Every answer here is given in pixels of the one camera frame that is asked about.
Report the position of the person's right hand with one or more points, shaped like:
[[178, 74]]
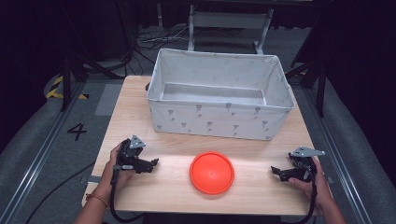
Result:
[[314, 186]]

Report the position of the black tripod stand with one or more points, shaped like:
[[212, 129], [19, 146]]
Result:
[[314, 74], [74, 62]]

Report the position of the yellow black hazard tape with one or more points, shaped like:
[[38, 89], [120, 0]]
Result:
[[57, 90]]

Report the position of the person's left hand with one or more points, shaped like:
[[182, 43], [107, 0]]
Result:
[[116, 174]]

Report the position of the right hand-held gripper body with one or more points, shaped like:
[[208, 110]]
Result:
[[302, 166]]

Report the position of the white fabric storage box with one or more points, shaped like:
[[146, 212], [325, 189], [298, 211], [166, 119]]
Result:
[[218, 121]]

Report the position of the wooden table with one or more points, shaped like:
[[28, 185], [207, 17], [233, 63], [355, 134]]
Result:
[[174, 146]]

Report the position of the orange round plate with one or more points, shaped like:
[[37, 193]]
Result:
[[212, 173]]

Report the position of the grey metal stand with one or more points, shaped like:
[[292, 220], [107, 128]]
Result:
[[229, 28]]

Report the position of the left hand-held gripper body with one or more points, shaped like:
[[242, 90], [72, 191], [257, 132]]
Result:
[[132, 157]]

